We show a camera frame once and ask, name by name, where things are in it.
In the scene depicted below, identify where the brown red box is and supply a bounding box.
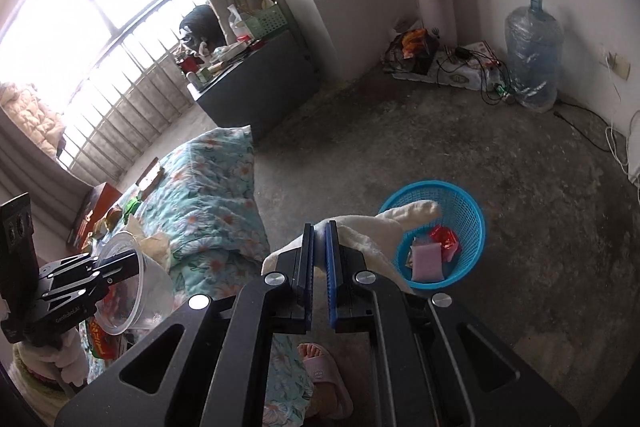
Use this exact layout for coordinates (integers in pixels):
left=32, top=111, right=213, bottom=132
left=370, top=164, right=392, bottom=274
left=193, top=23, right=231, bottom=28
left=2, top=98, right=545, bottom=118
left=66, top=181, right=124, bottom=249

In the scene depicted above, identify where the floral teal blanket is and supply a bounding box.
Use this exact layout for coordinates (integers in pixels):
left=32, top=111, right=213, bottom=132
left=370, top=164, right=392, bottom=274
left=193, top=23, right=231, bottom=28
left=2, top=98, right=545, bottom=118
left=87, top=125, right=321, bottom=427

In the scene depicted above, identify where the black backpack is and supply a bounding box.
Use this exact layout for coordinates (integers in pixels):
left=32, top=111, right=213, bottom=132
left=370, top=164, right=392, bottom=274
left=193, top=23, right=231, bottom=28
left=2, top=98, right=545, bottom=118
left=179, top=4, right=222, bottom=48

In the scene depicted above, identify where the orange black bag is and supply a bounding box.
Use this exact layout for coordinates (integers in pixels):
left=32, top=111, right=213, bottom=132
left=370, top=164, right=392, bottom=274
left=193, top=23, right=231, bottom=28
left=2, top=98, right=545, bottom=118
left=394, top=28, right=442, bottom=76

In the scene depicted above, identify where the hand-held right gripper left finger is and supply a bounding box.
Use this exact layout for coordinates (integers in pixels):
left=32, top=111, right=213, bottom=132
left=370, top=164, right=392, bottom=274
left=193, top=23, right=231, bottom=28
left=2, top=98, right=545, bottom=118
left=54, top=222, right=316, bottom=427

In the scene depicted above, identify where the clear plastic container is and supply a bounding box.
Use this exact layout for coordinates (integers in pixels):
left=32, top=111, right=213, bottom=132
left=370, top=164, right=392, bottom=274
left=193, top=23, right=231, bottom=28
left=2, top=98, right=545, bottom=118
left=92, top=231, right=174, bottom=338

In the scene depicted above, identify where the black cable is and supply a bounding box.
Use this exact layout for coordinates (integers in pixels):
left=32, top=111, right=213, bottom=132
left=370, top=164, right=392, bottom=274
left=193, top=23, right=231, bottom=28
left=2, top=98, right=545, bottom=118
left=434, top=46, right=517, bottom=106

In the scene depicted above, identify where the red wrapper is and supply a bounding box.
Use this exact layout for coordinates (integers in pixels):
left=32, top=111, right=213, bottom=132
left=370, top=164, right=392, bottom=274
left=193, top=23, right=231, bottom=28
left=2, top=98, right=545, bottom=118
left=429, top=226, right=460, bottom=262

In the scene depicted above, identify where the white flat box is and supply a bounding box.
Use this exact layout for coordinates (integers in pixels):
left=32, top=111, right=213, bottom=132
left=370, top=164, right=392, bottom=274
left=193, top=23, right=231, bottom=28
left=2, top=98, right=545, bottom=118
left=384, top=40, right=507, bottom=92

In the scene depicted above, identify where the white plastic bag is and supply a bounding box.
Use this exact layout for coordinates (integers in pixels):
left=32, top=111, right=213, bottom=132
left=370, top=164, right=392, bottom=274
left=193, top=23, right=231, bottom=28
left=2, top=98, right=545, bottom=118
left=227, top=4, right=252, bottom=40

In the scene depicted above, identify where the large clear water jug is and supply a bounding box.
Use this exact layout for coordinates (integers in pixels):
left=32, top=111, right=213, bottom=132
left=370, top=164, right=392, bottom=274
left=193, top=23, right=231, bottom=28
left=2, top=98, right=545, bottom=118
left=504, top=0, right=565, bottom=114

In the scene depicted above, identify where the grey cabinet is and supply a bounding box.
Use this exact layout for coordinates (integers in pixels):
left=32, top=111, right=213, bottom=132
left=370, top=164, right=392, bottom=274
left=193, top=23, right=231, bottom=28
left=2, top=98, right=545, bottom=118
left=187, top=29, right=322, bottom=142

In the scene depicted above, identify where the wall socket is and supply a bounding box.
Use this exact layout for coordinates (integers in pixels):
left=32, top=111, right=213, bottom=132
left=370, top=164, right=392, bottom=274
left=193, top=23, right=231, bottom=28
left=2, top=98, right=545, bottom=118
left=602, top=51, right=632, bottom=82

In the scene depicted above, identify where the cream plush cloth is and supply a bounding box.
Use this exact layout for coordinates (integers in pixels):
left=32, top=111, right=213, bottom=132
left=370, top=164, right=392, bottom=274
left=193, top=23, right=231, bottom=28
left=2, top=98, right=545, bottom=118
left=262, top=200, right=444, bottom=294

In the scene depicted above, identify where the metal window railing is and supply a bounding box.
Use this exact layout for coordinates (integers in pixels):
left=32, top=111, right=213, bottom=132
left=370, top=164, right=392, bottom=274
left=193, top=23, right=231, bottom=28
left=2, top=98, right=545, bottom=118
left=57, top=0, right=212, bottom=182

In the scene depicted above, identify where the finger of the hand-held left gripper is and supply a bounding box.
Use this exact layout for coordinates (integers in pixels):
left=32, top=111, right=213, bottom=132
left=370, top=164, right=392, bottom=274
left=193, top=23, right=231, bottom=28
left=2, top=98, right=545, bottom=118
left=42, top=262, right=142, bottom=306
left=46, top=251, right=141, bottom=282

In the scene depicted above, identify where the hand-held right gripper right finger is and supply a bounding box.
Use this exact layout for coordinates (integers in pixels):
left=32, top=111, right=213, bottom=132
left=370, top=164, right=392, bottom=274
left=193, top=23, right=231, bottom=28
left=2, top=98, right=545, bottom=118
left=326, top=220, right=584, bottom=427

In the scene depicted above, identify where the white cable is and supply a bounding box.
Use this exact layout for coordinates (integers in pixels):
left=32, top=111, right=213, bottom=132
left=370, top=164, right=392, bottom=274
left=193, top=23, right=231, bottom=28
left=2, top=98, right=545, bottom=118
left=604, top=109, right=640, bottom=182

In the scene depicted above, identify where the green red snack bag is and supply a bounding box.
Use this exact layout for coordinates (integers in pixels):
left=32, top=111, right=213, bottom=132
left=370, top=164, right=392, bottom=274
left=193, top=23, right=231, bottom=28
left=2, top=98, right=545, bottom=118
left=87, top=321, right=127, bottom=359

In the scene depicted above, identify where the green plastic basket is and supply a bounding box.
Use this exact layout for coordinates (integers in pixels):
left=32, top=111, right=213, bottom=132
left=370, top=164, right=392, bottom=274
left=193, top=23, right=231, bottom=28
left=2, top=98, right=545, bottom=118
left=244, top=4, right=292, bottom=40

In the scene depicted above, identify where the blue plastic mesh basket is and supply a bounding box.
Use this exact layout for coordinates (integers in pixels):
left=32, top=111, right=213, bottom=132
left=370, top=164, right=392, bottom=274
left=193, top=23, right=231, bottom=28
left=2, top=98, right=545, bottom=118
left=377, top=180, right=486, bottom=292

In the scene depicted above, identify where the cream puffy jacket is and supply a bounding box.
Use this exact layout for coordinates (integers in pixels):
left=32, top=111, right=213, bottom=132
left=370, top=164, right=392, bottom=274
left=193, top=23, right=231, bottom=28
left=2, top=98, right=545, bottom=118
left=0, top=82, right=67, bottom=154

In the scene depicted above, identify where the person's foot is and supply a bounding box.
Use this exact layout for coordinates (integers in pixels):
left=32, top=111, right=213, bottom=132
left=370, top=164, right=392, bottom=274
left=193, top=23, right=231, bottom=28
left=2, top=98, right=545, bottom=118
left=297, top=342, right=332, bottom=362

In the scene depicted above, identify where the pink slipper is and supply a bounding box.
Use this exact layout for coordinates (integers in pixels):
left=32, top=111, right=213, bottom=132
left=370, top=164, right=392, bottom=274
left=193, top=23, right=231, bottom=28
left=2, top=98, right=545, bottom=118
left=295, top=349, right=357, bottom=419

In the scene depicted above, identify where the pink packet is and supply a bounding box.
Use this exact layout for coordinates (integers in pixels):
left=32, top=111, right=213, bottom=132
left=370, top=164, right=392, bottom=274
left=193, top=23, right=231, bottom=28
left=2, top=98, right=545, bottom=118
left=411, top=243, right=446, bottom=283

